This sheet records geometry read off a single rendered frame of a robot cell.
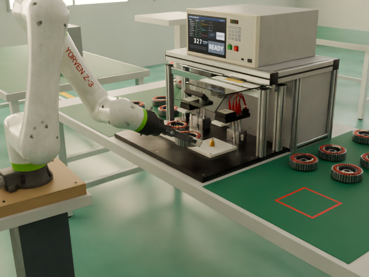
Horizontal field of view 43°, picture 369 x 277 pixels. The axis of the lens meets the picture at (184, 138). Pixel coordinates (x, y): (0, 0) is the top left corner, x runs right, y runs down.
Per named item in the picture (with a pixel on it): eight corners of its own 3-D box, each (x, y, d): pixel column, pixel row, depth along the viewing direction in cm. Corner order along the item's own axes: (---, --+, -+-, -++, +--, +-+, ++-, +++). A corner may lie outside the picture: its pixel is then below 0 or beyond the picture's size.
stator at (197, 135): (186, 150, 185) (186, 140, 184) (169, 142, 193) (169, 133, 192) (208, 143, 191) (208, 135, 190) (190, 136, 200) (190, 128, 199)
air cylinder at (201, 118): (202, 130, 223) (202, 118, 221) (192, 126, 229) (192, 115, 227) (210, 127, 226) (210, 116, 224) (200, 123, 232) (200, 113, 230)
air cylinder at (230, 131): (238, 144, 205) (238, 132, 204) (226, 139, 211) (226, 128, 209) (246, 141, 208) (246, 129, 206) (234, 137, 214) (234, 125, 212)
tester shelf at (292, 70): (269, 85, 180) (270, 73, 179) (165, 60, 231) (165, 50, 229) (338, 69, 206) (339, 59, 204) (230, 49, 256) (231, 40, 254)
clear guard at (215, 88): (214, 112, 170) (214, 97, 168) (174, 99, 188) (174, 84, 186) (275, 97, 189) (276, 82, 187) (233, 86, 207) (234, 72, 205)
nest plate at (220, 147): (210, 158, 192) (210, 155, 191) (187, 147, 203) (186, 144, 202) (236, 149, 200) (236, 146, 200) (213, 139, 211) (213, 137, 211)
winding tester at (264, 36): (254, 68, 188) (256, 15, 181) (186, 53, 221) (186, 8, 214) (315, 56, 211) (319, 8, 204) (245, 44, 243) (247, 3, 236)
